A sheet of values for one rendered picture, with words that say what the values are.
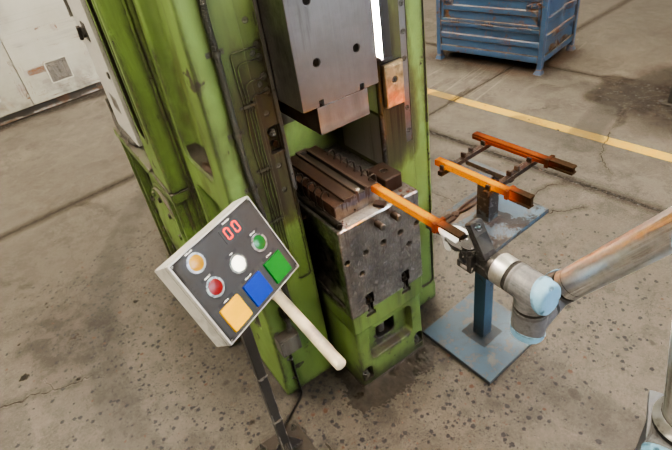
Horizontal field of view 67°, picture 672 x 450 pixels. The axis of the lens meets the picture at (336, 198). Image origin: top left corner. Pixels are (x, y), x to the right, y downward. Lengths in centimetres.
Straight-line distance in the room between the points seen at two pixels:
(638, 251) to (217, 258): 104
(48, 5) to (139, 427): 499
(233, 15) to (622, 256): 119
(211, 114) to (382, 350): 133
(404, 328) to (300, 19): 150
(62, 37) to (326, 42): 534
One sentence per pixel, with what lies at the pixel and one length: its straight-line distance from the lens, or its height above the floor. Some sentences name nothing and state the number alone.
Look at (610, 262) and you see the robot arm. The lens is 137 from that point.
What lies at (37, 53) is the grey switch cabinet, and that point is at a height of 62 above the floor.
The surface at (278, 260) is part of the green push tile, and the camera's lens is 156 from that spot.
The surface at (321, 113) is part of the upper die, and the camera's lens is 162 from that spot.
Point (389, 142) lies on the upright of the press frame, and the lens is 204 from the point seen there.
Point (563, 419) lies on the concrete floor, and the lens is 243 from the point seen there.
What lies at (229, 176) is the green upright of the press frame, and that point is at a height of 119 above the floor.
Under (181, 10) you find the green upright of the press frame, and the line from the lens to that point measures 151.
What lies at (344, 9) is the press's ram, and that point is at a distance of 159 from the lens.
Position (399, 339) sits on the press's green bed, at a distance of 241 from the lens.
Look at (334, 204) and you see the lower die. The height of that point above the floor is 98.
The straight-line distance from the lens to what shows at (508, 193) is 181.
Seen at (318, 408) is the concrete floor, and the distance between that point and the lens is 243.
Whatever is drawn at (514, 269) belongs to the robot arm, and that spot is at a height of 108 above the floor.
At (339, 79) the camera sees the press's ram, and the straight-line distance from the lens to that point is 162.
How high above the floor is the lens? 202
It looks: 34 degrees down
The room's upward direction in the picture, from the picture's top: 9 degrees counter-clockwise
